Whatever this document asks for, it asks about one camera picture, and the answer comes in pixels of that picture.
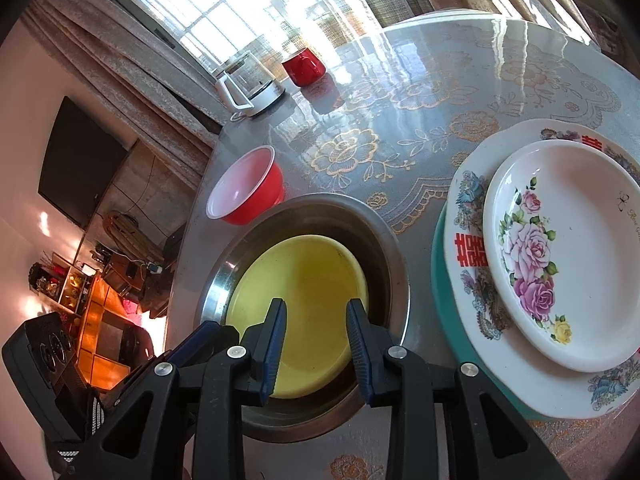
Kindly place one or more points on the black television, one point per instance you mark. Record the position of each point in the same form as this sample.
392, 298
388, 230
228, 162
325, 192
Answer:
79, 164

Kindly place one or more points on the glass electric kettle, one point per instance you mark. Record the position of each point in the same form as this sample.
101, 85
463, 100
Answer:
246, 86

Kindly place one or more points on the teal plate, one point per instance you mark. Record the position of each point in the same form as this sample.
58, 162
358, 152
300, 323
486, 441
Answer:
444, 303

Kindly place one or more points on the stainless steel bowl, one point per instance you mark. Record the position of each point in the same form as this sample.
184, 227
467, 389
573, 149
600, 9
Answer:
361, 230

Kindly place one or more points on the beige curtain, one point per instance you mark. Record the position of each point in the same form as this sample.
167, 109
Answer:
169, 104

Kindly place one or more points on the phoenix pattern plate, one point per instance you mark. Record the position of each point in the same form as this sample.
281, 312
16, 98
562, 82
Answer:
534, 384

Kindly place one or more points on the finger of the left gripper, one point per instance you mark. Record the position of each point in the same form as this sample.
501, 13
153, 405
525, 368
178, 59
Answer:
197, 347

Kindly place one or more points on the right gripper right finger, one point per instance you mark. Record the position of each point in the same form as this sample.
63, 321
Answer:
391, 376

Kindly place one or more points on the red plastic bowl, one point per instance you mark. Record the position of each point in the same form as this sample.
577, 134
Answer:
250, 186

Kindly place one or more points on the white rose plate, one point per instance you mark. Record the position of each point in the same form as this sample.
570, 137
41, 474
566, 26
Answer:
561, 233

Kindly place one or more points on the red ceramic mug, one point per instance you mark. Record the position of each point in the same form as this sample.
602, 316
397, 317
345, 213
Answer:
304, 67

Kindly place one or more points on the yellow plastic bowl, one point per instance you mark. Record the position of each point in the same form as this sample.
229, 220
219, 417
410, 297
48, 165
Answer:
316, 277

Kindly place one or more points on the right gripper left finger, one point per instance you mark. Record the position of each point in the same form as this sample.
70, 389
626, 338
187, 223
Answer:
242, 375

